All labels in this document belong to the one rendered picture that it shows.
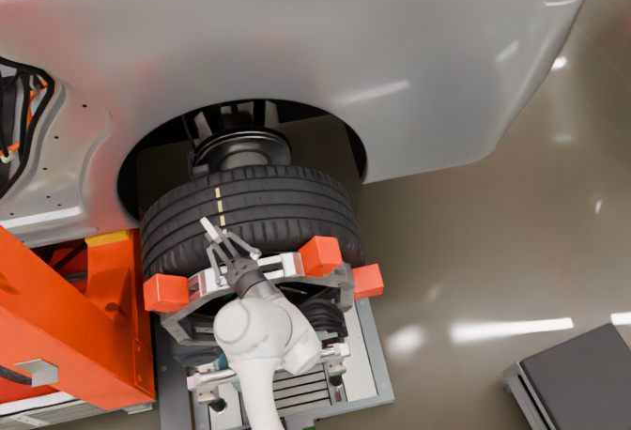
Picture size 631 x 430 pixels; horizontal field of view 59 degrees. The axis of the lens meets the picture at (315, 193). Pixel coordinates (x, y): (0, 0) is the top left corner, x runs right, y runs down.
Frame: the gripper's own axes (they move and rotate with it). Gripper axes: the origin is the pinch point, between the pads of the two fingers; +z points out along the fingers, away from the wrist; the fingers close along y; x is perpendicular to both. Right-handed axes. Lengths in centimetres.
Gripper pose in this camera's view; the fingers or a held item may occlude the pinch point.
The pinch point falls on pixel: (211, 230)
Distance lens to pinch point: 139.0
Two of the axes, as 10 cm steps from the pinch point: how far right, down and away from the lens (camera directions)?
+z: -5.9, -6.6, 4.7
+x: -2.0, -4.5, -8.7
